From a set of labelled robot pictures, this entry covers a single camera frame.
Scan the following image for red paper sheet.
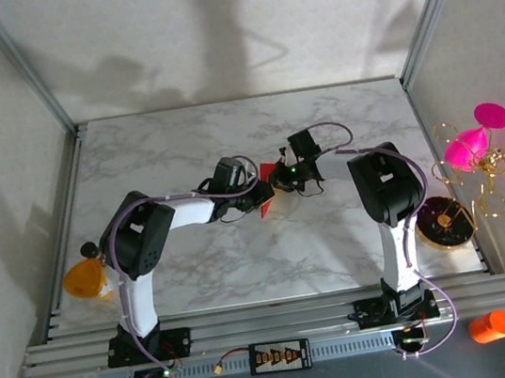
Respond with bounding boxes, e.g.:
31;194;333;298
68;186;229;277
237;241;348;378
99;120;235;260
251;159;289;221

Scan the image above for black round gold-rimmed dish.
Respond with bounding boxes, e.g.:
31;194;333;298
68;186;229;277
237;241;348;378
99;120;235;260
413;190;480;254

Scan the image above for black power distribution board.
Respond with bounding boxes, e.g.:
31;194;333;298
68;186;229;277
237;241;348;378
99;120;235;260
246;335;313;378

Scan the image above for small dark capped bottle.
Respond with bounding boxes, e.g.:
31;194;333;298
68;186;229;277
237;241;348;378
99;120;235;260
78;240;103;262

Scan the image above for orange plastic bottle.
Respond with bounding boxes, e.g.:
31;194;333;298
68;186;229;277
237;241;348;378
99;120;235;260
59;257;114;307

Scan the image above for small black controller board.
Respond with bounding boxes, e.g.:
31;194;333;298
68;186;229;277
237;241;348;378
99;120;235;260
391;323;432;350
132;364;177;378

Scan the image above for orange plastic cylinder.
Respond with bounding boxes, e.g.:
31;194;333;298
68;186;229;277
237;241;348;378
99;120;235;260
466;308;505;347

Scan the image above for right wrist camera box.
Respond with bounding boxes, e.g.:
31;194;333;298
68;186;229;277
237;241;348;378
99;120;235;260
275;126;325;167

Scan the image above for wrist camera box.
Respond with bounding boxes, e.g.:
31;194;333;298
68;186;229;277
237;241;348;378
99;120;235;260
275;126;325;167
208;153;252;192

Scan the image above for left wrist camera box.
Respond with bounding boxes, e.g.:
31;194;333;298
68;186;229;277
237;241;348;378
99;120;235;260
208;153;252;192

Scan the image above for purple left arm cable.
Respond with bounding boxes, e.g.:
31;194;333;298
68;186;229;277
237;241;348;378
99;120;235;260
97;152;281;378

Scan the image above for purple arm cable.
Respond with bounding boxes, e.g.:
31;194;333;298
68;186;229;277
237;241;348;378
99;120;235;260
97;152;281;378
307;106;464;371

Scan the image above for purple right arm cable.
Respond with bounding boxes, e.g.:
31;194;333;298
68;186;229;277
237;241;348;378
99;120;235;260
307;106;464;371

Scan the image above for aluminium rail beams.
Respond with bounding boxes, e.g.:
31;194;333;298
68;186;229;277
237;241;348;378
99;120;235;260
12;272;505;378

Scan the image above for aluminium side rail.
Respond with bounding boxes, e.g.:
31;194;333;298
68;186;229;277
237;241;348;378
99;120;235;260
402;74;493;285
11;126;116;345

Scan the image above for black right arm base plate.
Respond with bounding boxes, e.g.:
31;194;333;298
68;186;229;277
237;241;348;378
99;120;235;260
351;287;442;331

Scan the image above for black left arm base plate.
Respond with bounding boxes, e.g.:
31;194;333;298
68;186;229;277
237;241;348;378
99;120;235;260
103;324;196;370

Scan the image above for gold wire pink decoration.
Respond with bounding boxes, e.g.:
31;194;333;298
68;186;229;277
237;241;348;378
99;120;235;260
421;99;505;227

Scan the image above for grey slotted cable duct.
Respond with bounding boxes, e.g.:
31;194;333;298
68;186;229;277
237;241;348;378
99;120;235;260
94;328;401;378

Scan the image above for red wire yellow connector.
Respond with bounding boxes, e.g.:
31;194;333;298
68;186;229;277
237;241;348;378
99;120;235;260
209;347;254;377

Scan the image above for aluminium frame post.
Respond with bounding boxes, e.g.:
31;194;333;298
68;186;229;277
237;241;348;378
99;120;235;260
387;0;493;89
0;0;80;148

